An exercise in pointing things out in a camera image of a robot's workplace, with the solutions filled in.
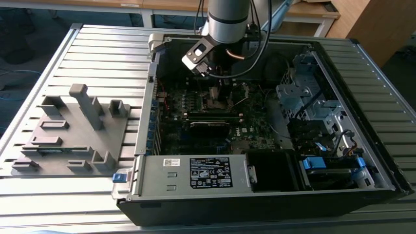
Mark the copper coloured curved tube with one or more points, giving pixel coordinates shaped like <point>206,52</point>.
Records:
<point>235,56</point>

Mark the grey plastic parts rack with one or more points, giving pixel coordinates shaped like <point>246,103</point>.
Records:
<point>82,136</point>

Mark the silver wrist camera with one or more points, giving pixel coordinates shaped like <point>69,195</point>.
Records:
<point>195,54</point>

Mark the black graphics card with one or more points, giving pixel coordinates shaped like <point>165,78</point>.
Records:
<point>209,131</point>

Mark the wooden desk white legs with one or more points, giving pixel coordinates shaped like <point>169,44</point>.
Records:
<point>313,13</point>
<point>82,3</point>

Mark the green motherboard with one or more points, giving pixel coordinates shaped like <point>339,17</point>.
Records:
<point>257,126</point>

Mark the green RAM stick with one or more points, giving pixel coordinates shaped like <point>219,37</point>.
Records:
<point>54,151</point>

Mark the silver CPU plate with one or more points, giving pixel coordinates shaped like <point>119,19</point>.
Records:
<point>214,93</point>

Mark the black RAM slot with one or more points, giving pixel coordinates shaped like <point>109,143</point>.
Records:
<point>213,113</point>
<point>213,118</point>

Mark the silver metal drive cage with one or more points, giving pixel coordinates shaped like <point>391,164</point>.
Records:
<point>290,93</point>

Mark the blue plastic case latch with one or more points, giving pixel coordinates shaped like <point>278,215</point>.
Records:
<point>119,178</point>

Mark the wooden cabinet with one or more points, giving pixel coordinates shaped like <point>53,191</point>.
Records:
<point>374,29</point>

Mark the black PC case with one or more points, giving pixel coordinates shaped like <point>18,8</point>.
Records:
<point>227,209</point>

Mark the dark chipset heat sink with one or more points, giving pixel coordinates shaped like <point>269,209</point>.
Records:
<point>241,145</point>

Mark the silver power supply unit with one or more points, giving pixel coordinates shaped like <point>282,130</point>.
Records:
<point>157,178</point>

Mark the metal CPU socket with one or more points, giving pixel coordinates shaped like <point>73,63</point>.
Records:
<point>215,105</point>

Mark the blue disk carrier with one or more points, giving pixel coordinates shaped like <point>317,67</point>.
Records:
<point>314,162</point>

